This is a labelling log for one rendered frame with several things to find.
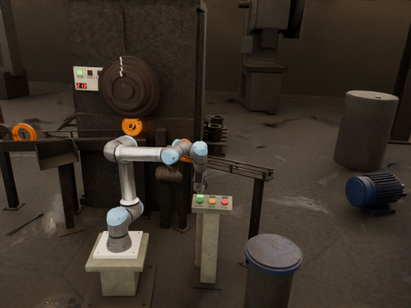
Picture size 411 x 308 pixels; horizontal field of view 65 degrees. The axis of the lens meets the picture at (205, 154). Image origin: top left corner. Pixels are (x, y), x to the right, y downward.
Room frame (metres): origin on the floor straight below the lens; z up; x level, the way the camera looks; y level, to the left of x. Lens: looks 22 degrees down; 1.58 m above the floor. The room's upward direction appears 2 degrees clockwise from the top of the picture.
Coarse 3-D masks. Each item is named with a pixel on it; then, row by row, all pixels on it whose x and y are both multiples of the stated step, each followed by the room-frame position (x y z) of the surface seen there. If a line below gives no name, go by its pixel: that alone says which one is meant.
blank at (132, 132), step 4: (124, 120) 2.46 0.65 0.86; (128, 120) 2.46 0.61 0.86; (132, 120) 2.46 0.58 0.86; (136, 120) 2.45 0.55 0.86; (124, 124) 2.46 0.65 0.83; (136, 124) 2.45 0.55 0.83; (140, 124) 2.45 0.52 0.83; (124, 128) 2.46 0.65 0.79; (128, 128) 2.47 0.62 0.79; (136, 128) 2.45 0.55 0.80; (140, 128) 2.45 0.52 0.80; (124, 132) 2.46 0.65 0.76; (128, 132) 2.46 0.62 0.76; (132, 132) 2.46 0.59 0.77; (136, 132) 2.45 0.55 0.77
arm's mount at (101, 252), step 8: (104, 232) 1.75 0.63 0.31; (128, 232) 1.75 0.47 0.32; (136, 232) 1.76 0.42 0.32; (104, 240) 1.66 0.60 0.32; (136, 240) 1.67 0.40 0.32; (96, 248) 1.58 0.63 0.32; (104, 248) 1.58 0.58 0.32; (136, 248) 1.59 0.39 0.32; (96, 256) 1.51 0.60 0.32; (104, 256) 1.51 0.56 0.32; (112, 256) 1.52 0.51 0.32; (120, 256) 1.52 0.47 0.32; (128, 256) 1.52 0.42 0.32; (136, 256) 1.53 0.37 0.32
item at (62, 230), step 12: (36, 144) 2.24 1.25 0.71; (48, 144) 2.28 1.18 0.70; (60, 144) 2.32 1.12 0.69; (72, 144) 2.36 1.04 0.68; (48, 156) 2.27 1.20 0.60; (60, 156) 2.29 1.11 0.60; (72, 156) 2.28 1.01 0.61; (48, 168) 2.09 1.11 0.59; (60, 168) 2.19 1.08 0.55; (60, 180) 2.19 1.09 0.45; (72, 216) 2.22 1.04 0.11; (60, 228) 2.20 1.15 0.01; (72, 228) 2.21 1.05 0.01; (84, 228) 2.21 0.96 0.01
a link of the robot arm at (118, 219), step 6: (114, 210) 1.64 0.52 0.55; (120, 210) 1.64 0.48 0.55; (126, 210) 1.65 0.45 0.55; (108, 216) 1.59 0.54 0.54; (114, 216) 1.58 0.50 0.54; (120, 216) 1.58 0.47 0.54; (126, 216) 1.61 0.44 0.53; (132, 216) 1.67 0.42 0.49; (108, 222) 1.58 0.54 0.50; (114, 222) 1.56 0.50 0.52; (120, 222) 1.57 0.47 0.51; (126, 222) 1.60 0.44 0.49; (108, 228) 1.58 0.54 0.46; (114, 228) 1.56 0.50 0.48; (120, 228) 1.57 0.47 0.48; (126, 228) 1.60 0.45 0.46; (114, 234) 1.56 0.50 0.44; (120, 234) 1.57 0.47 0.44
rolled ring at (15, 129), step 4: (20, 124) 2.49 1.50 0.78; (24, 124) 2.50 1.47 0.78; (16, 128) 2.49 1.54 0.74; (24, 128) 2.49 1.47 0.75; (28, 128) 2.49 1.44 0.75; (32, 128) 2.51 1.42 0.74; (12, 132) 2.49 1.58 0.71; (16, 132) 2.50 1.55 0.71; (32, 132) 2.49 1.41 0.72; (12, 136) 2.50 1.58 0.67; (16, 136) 2.49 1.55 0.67; (32, 136) 2.49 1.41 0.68
